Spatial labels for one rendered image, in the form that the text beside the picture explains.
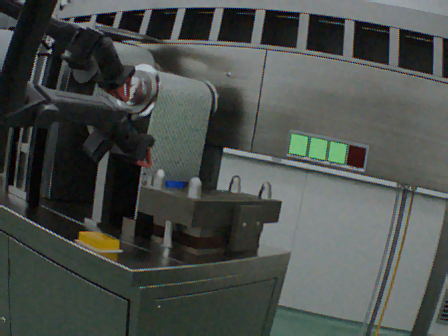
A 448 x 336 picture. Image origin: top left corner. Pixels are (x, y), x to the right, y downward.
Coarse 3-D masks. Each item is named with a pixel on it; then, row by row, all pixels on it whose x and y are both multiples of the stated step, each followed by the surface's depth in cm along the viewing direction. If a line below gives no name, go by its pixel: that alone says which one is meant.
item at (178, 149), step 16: (160, 128) 155; (176, 128) 160; (192, 128) 166; (160, 144) 156; (176, 144) 162; (192, 144) 167; (144, 160) 152; (160, 160) 157; (176, 160) 163; (192, 160) 168; (144, 176) 153; (176, 176) 164; (192, 176) 170
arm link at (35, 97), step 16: (32, 0) 76; (48, 0) 77; (32, 16) 77; (48, 16) 81; (16, 32) 80; (32, 32) 80; (16, 48) 81; (32, 48) 83; (16, 64) 82; (32, 64) 86; (0, 80) 86; (16, 80) 85; (0, 96) 86; (16, 96) 87; (32, 96) 94; (0, 112) 87; (16, 112) 89; (32, 112) 94
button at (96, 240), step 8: (80, 232) 127; (88, 232) 128; (96, 232) 131; (80, 240) 126; (88, 240) 125; (96, 240) 123; (104, 240) 125; (112, 240) 127; (96, 248) 123; (104, 248) 125; (112, 248) 127
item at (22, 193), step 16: (64, 48) 161; (48, 64) 158; (32, 80) 164; (48, 80) 158; (16, 128) 167; (32, 128) 162; (16, 144) 167; (32, 144) 159; (16, 160) 166; (32, 160) 159; (16, 176) 166; (32, 176) 160; (16, 192) 164; (32, 192) 161
